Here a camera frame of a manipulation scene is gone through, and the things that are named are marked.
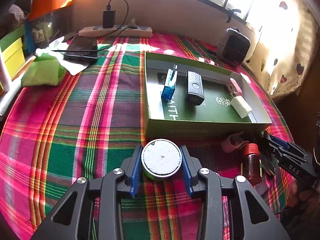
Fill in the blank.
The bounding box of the black remote with buttons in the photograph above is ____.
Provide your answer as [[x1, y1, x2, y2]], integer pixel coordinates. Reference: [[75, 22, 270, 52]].
[[258, 152, 277, 196]]

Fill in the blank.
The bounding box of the green shallow box tray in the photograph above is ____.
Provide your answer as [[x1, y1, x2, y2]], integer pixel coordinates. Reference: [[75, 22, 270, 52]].
[[143, 52, 272, 138]]

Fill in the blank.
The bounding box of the plaid pink green tablecloth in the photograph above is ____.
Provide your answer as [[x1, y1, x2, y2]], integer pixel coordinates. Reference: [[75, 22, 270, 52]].
[[1, 34, 293, 239]]

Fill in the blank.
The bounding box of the green tissue pack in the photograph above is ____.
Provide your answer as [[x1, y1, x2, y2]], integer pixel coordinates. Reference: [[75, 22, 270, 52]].
[[21, 54, 67, 87]]

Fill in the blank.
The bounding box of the pink small device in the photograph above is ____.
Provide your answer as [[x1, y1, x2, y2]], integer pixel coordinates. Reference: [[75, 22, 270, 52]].
[[230, 77, 243, 96]]

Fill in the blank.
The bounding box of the black rectangular device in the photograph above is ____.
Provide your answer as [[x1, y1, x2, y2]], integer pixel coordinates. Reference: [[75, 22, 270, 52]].
[[186, 71, 204, 106]]

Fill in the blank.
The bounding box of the blue USB card reader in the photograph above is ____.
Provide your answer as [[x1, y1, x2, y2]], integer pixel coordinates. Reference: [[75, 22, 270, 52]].
[[161, 64, 178, 100]]

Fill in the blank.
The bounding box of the pink rubber strap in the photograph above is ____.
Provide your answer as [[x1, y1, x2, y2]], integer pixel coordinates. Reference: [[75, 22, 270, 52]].
[[221, 132, 250, 153]]

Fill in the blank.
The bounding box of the black charger adapter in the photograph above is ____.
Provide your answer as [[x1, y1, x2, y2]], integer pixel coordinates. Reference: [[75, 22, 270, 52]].
[[103, 5, 116, 28]]

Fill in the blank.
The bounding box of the white power strip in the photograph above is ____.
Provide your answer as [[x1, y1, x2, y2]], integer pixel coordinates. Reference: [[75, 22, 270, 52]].
[[78, 25, 153, 38]]

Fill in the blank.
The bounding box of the black smartphone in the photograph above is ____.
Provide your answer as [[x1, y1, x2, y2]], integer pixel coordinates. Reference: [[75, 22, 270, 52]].
[[64, 36, 98, 63]]

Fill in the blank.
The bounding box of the heart pattern curtain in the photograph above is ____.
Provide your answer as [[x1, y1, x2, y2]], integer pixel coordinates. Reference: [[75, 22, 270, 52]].
[[246, 0, 319, 100]]

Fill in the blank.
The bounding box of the right hand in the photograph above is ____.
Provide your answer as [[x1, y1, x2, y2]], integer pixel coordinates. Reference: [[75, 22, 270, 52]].
[[287, 180, 319, 212]]

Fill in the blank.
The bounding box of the yellow green box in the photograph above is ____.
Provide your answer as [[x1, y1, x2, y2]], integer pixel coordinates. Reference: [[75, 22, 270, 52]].
[[1, 25, 25, 79]]

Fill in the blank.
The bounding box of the red cap brown bottle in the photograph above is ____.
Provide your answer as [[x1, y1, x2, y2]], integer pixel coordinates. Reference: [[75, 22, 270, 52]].
[[241, 143, 262, 186]]

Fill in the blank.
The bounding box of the white USB charger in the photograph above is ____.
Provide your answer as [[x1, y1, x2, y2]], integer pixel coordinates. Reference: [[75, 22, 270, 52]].
[[230, 96, 253, 119]]

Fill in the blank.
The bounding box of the white tube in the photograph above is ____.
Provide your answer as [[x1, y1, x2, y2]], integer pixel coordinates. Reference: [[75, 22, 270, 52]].
[[0, 50, 12, 92]]

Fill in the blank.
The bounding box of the orange storage box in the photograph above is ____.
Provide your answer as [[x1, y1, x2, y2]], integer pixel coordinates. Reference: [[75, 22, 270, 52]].
[[28, 0, 73, 21]]

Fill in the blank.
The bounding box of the brown checkered cloth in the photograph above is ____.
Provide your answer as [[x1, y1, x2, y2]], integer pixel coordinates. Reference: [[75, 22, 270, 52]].
[[5, 4, 26, 29]]

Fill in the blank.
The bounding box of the green jar white lid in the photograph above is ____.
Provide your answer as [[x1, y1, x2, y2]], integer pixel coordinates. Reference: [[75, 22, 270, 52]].
[[141, 139, 182, 181]]

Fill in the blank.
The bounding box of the white paper sheet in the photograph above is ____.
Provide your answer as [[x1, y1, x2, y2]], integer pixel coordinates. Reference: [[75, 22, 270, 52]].
[[35, 36, 89, 75]]

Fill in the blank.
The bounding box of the black charging cable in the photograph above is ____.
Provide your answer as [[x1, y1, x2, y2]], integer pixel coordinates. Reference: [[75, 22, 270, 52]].
[[51, 0, 138, 55]]

